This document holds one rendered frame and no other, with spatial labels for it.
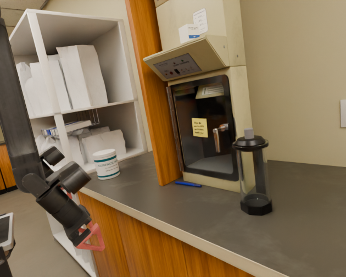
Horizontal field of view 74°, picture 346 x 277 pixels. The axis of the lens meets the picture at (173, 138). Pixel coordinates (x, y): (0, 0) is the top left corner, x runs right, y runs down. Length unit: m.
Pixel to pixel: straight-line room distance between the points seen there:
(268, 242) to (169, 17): 0.86
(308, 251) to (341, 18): 0.86
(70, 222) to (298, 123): 1.02
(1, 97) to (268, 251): 0.70
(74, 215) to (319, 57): 1.08
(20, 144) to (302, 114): 1.09
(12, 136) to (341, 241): 0.80
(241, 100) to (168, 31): 0.41
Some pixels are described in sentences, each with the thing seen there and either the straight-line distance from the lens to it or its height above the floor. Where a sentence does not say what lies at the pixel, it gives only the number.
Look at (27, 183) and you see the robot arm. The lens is 0.61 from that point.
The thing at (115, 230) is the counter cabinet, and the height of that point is 0.73.
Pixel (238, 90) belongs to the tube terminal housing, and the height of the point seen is 1.32.
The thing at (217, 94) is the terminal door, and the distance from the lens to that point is 0.87.
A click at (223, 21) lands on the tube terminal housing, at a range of 0.87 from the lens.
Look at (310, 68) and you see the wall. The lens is 1.20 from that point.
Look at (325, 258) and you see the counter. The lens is 0.68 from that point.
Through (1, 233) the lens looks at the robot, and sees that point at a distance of 0.89.
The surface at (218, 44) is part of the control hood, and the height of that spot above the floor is 1.48.
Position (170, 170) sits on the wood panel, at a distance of 1.13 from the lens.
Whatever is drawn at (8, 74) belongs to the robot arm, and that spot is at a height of 1.45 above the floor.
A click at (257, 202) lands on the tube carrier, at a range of 0.79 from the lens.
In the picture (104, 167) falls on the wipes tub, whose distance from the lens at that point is 1.37.
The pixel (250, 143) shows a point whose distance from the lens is 0.72.
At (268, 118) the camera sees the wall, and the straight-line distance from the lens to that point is 1.28.
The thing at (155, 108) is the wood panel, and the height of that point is 1.30.
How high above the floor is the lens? 1.35
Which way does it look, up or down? 11 degrees down
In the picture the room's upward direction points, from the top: 10 degrees counter-clockwise
